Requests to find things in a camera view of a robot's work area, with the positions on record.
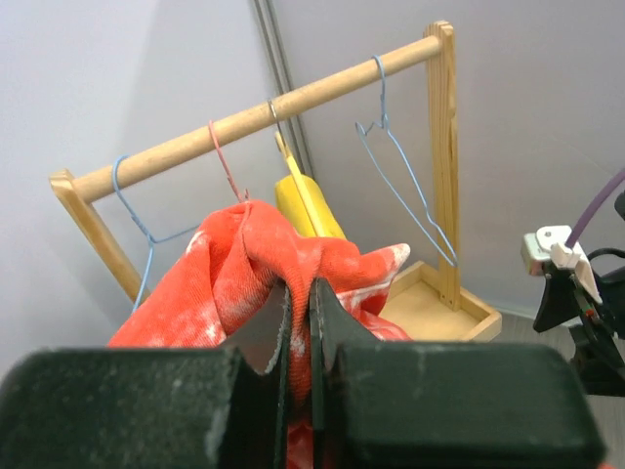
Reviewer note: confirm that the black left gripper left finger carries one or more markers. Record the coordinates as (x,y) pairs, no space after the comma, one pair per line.
(261,398)

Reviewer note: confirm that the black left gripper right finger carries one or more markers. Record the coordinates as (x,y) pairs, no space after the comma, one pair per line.
(349,387)

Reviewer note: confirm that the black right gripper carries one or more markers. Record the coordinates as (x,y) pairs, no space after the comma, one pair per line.
(595,327)

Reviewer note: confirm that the orange tie-dye trousers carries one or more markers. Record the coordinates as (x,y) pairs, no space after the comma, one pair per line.
(226,274)

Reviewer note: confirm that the yellow wooden hanger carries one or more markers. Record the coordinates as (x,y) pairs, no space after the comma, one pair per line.
(291,193)

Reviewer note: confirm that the pink wire hanger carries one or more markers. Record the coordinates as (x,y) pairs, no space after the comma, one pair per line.
(240,196)

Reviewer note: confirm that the blue wire hanger left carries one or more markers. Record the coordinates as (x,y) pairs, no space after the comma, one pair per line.
(151,240)

